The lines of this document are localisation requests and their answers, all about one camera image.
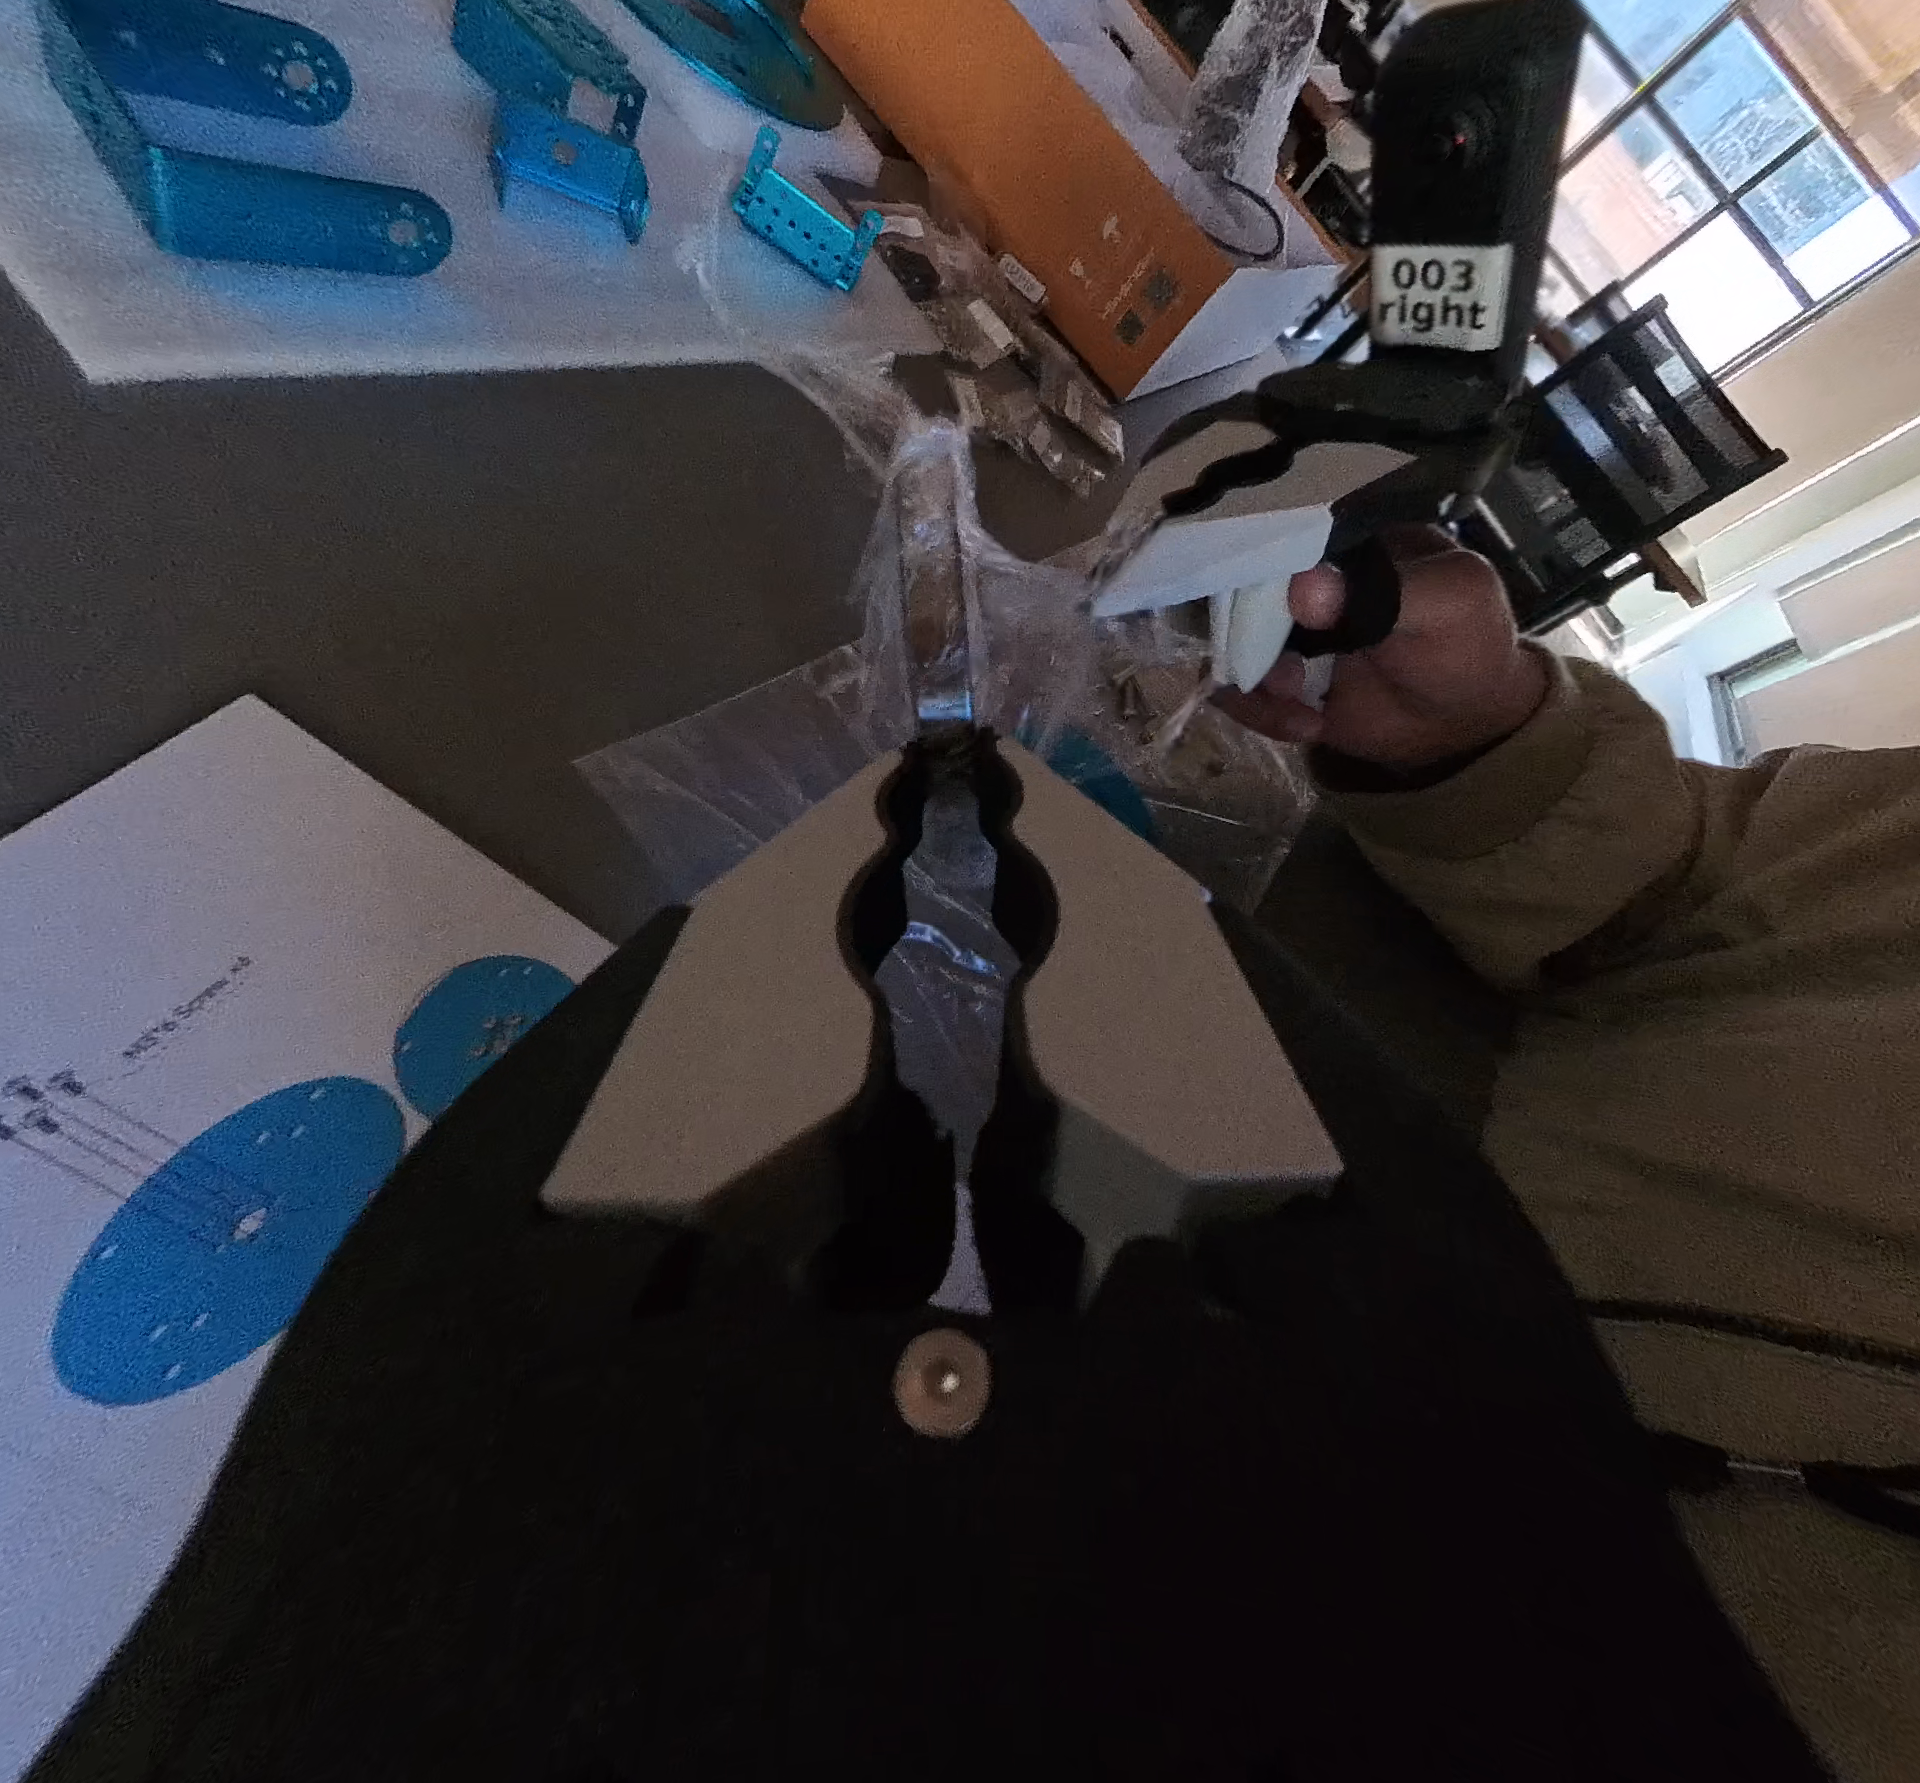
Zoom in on group of blue metal brackets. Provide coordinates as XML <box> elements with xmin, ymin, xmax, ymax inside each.
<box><xmin>0</xmin><ymin>0</ymin><xmax>656</xmax><ymax>268</ymax></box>

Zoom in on black cable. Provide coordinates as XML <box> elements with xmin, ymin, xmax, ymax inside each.
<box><xmin>1196</xmin><ymin>168</ymin><xmax>1288</xmax><ymax>266</ymax></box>

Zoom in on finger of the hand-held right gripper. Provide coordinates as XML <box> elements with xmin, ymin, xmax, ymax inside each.
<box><xmin>1086</xmin><ymin>446</ymin><xmax>1423</xmax><ymax>622</ymax></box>
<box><xmin>1128</xmin><ymin>404</ymin><xmax>1310</xmax><ymax>526</ymax></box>

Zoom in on loose screws and nuts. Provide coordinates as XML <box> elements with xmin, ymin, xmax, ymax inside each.
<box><xmin>1099</xmin><ymin>656</ymin><xmax>1229</xmax><ymax>784</ymax></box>

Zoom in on orange cardboard box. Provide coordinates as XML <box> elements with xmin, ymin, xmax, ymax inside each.
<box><xmin>799</xmin><ymin>0</ymin><xmax>1356</xmax><ymax>406</ymax></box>

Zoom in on small blue U bracket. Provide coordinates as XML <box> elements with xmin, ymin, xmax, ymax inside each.
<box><xmin>728</xmin><ymin>124</ymin><xmax>888</xmax><ymax>298</ymax></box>

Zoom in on person's right hand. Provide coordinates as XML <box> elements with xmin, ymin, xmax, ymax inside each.
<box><xmin>1214</xmin><ymin>528</ymin><xmax>1555</xmax><ymax>776</ymax></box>

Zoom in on blue round ring plate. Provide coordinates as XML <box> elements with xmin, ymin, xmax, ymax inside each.
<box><xmin>572</xmin><ymin>0</ymin><xmax>853</xmax><ymax>136</ymax></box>

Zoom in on white foam sheet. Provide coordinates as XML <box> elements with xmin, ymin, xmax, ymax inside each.
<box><xmin>0</xmin><ymin>0</ymin><xmax>906</xmax><ymax>388</ymax></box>

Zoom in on plastic-wrapped metal ring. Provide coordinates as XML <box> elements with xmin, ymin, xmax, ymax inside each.
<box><xmin>777</xmin><ymin>340</ymin><xmax>1146</xmax><ymax>1126</ymax></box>

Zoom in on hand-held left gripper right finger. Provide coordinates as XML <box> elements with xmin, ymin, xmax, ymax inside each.
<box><xmin>964</xmin><ymin>738</ymin><xmax>1349</xmax><ymax>1310</ymax></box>

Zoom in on assembly manual booklet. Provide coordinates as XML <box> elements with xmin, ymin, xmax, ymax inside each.
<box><xmin>0</xmin><ymin>696</ymin><xmax>620</xmax><ymax>1744</ymax></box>

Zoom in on bubble wrap packing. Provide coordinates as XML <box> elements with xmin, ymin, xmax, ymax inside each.
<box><xmin>1183</xmin><ymin>0</ymin><xmax>1333</xmax><ymax>174</ymax></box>

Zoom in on blue round metal disc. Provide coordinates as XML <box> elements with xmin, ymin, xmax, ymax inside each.
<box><xmin>1047</xmin><ymin>730</ymin><xmax>1161</xmax><ymax>844</ymax></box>

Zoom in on large clear plastic bag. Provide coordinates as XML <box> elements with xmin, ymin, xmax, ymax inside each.
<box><xmin>575</xmin><ymin>520</ymin><xmax>1327</xmax><ymax>918</ymax></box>

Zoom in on pile of small screw bags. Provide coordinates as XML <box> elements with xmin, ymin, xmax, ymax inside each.
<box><xmin>874</xmin><ymin>206</ymin><xmax>1131</xmax><ymax>504</ymax></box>

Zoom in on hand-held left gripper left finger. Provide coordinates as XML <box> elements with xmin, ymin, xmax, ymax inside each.
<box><xmin>537</xmin><ymin>746</ymin><xmax>967</xmax><ymax>1310</ymax></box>

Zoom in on person's right forearm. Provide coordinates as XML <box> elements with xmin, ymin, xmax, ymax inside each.
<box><xmin>1303</xmin><ymin>656</ymin><xmax>1920</xmax><ymax>1012</ymax></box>

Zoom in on person's beige jacket torso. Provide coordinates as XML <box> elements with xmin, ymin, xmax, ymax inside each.
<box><xmin>1477</xmin><ymin>914</ymin><xmax>1920</xmax><ymax>1783</ymax></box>

